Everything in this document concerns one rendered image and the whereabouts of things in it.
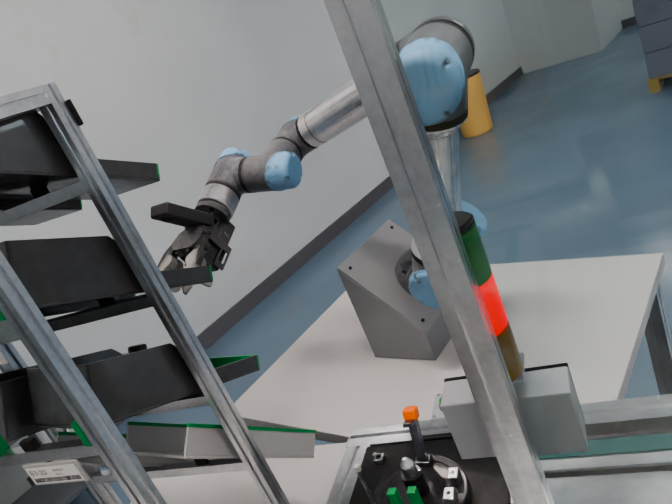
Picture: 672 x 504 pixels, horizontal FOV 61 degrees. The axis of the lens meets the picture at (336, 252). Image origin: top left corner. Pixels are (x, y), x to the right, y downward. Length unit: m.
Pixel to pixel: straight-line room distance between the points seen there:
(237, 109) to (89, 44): 1.19
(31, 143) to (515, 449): 0.59
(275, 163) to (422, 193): 0.72
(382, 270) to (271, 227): 3.34
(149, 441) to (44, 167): 0.43
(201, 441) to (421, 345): 0.65
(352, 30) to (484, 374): 0.30
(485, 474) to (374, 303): 0.56
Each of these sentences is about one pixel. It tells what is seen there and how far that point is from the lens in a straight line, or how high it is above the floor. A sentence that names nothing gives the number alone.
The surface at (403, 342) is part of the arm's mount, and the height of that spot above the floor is 0.91.
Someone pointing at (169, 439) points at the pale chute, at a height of 1.15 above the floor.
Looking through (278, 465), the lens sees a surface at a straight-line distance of 1.26.
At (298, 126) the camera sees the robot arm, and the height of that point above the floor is 1.45.
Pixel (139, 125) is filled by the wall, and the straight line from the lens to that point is 4.12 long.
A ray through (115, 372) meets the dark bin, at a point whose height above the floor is 1.34.
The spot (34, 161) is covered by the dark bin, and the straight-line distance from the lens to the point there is 0.72.
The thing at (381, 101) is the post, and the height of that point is 1.53.
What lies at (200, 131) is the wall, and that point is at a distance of 4.38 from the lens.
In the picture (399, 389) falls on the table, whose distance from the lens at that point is 1.30.
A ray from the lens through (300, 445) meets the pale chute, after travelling 0.98.
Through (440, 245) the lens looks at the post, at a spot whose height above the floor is 1.42.
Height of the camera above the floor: 1.59
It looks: 19 degrees down
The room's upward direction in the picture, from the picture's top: 23 degrees counter-clockwise
